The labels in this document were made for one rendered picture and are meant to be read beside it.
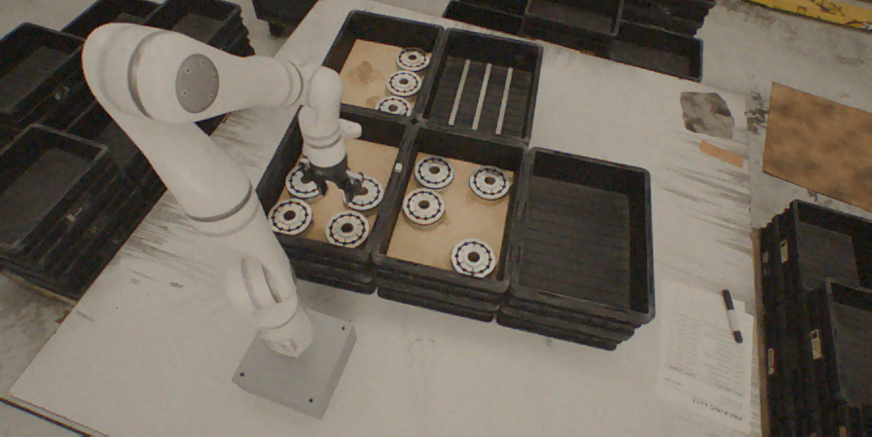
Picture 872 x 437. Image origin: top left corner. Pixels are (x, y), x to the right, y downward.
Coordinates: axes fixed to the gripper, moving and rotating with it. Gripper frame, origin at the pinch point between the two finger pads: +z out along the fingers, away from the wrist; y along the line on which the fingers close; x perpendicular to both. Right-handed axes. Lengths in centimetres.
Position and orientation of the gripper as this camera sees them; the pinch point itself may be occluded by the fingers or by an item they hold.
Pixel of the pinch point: (336, 193)
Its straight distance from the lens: 107.9
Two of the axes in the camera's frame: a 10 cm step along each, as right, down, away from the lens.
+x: 3.2, -7.8, 5.4
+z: -0.4, 5.6, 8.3
